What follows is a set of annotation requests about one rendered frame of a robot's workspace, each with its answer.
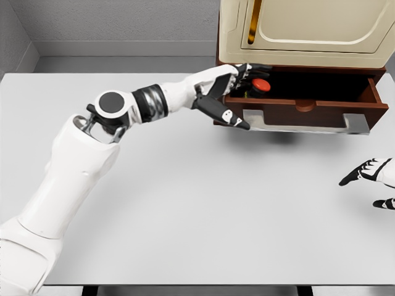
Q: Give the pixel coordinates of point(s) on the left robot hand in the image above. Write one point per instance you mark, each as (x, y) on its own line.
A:
(216, 83)

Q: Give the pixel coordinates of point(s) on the brown cabinet with cream door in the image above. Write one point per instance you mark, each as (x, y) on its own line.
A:
(305, 31)

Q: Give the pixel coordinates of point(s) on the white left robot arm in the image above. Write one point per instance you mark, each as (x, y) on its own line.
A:
(71, 172)

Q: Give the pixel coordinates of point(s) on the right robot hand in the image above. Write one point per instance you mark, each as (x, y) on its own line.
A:
(375, 172)

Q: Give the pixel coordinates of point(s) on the red button switch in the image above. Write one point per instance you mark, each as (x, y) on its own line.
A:
(260, 87)

